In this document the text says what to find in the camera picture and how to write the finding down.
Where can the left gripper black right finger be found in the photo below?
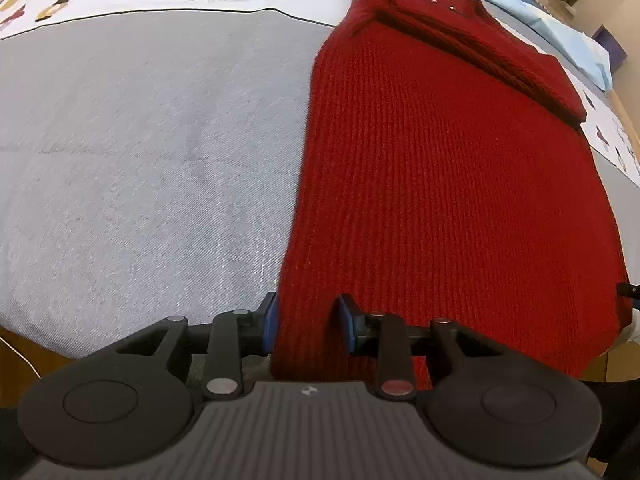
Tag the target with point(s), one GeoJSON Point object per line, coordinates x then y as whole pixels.
{"type": "Point", "coordinates": [488, 402]}

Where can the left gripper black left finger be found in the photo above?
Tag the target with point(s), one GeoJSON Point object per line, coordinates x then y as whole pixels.
{"type": "Point", "coordinates": [135, 397]}

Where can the dark red knit sweater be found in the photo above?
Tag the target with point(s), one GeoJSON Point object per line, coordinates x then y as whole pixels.
{"type": "Point", "coordinates": [445, 175]}

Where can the grey printed bed sheet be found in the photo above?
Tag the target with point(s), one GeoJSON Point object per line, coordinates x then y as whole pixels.
{"type": "Point", "coordinates": [151, 154]}

